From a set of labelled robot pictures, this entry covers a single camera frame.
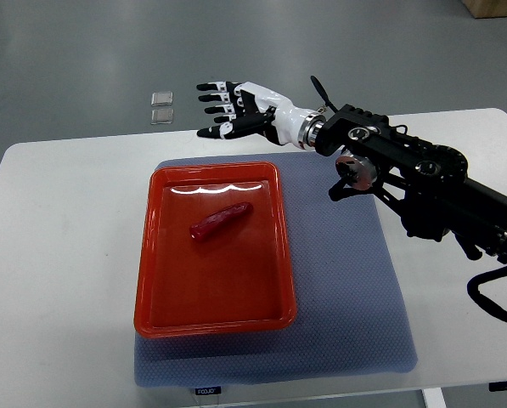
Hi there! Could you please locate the cardboard box corner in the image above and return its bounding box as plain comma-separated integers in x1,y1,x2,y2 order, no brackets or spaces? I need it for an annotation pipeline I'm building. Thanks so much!
461,0,507,19

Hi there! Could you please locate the blue-grey mesh mat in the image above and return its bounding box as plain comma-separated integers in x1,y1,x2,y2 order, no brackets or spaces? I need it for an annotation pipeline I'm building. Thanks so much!
134,153,417,388

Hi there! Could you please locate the red plastic tray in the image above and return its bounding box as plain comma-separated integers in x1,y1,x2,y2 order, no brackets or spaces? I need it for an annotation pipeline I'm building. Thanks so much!
134,161,297,339

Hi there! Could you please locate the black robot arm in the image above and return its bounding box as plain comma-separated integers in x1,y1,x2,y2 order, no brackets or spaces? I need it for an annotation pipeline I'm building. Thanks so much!
305,76,507,323

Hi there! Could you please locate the black table control label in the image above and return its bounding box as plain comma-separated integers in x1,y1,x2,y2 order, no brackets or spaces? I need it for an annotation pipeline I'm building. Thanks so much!
194,386,222,396

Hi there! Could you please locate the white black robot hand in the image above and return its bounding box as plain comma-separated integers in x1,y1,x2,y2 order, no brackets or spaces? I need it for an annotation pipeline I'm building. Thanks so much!
196,81,325,150

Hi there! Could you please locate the upper floor socket plate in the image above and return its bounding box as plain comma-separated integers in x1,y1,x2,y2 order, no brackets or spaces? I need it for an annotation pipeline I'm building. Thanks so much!
151,91,173,106

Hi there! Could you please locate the red pepper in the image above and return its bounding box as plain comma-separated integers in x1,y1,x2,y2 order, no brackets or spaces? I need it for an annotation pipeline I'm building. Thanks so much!
189,201,254,241

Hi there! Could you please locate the white table leg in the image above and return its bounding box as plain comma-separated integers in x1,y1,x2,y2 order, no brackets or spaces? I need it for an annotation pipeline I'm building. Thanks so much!
421,388,448,408

